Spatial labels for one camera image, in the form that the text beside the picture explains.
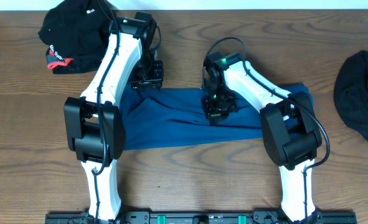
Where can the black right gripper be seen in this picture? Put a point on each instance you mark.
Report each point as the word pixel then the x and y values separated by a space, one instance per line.
pixel 213 116

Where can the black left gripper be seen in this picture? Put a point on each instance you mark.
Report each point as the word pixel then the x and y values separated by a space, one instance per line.
pixel 155 79

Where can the blue polo shirt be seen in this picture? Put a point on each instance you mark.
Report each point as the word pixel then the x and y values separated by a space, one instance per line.
pixel 174 117

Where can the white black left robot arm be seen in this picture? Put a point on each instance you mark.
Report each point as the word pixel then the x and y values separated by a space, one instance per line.
pixel 94 125

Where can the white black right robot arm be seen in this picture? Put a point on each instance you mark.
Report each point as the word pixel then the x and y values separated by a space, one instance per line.
pixel 290 135

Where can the black folded garment red trim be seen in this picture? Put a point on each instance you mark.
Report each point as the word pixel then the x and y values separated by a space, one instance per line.
pixel 77 33

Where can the black garment at right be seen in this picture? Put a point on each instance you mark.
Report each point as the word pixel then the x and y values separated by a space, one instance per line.
pixel 351 93

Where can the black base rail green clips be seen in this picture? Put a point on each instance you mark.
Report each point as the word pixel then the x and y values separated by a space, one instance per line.
pixel 257 216

